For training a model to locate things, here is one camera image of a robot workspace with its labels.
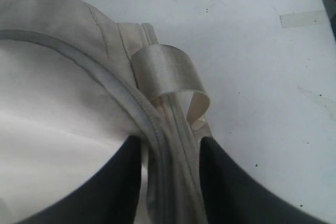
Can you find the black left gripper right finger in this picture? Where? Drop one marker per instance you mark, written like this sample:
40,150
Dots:
230,195

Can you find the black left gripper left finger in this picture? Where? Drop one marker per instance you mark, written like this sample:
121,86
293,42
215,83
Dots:
110,196

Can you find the beige fabric duffel bag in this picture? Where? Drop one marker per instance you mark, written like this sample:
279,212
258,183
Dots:
74,86

